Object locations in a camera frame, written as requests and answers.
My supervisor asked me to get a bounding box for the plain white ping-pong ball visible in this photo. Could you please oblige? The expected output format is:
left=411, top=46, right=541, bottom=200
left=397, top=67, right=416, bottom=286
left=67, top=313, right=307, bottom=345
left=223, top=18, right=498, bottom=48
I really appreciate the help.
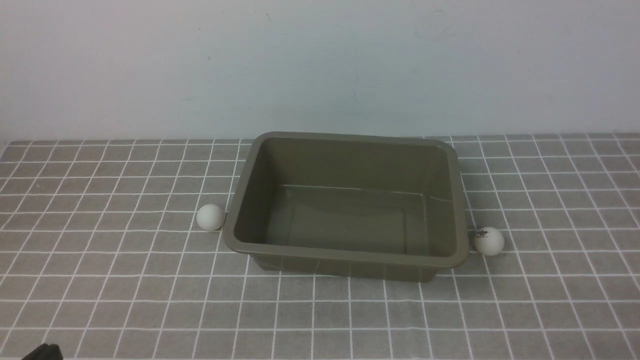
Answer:
left=195, top=203, right=226, bottom=232

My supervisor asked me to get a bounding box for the grey checkered tablecloth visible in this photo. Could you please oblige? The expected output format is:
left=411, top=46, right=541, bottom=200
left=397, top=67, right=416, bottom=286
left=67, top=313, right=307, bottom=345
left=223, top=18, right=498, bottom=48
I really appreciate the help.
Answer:
left=0, top=133, right=640, bottom=360

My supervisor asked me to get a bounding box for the white ping-pong ball with logo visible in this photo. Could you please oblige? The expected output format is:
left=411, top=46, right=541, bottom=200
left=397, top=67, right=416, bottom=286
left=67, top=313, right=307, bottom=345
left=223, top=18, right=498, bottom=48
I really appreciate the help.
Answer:
left=473, top=227, right=505, bottom=256

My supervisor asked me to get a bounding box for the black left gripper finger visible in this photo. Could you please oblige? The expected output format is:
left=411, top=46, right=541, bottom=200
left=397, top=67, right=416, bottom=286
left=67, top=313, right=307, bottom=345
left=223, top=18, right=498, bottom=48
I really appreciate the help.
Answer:
left=22, top=343, right=64, bottom=360

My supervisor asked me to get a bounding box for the olive green plastic bin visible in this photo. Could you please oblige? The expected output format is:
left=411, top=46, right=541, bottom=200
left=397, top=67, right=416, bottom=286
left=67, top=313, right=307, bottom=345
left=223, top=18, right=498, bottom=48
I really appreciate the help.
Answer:
left=222, top=132, right=470, bottom=282

